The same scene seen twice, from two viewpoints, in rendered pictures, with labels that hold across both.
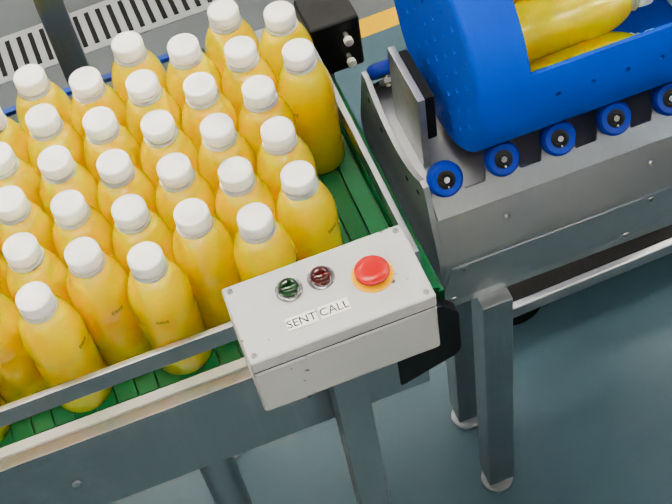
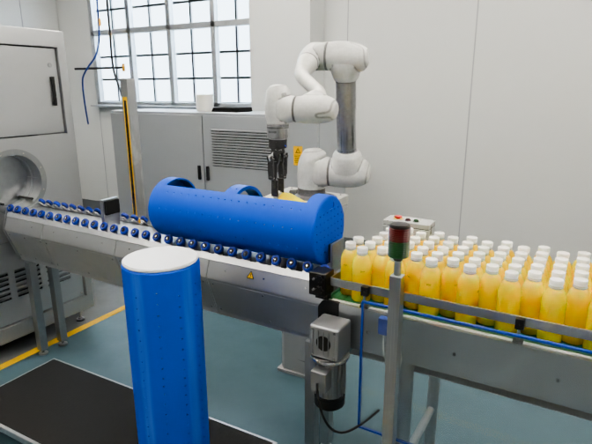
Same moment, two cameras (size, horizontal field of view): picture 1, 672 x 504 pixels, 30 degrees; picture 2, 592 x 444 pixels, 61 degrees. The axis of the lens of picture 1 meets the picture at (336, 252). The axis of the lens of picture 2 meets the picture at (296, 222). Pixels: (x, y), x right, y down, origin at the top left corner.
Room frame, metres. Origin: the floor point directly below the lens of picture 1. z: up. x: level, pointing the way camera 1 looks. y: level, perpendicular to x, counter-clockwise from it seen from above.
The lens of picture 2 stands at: (2.60, 1.03, 1.65)
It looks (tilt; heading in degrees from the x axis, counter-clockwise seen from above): 15 degrees down; 221
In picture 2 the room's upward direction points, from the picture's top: straight up
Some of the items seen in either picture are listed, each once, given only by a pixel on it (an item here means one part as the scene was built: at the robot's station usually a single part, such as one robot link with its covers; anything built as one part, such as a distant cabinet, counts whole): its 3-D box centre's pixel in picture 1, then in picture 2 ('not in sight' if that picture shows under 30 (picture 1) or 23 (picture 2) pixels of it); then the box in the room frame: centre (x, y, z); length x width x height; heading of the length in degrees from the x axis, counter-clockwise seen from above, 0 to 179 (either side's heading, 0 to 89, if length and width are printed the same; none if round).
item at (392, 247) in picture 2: not in sight; (398, 247); (1.33, 0.31, 1.18); 0.06 x 0.06 x 0.05
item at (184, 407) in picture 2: not in sight; (168, 364); (1.60, -0.53, 0.59); 0.28 x 0.28 x 0.88
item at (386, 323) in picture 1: (332, 317); (408, 231); (0.72, 0.02, 1.05); 0.20 x 0.10 x 0.10; 101
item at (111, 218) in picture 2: not in sight; (111, 212); (1.30, -1.44, 1.00); 0.10 x 0.04 x 0.15; 11
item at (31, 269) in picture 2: not in sight; (36, 308); (1.50, -2.11, 0.31); 0.06 x 0.06 x 0.63; 11
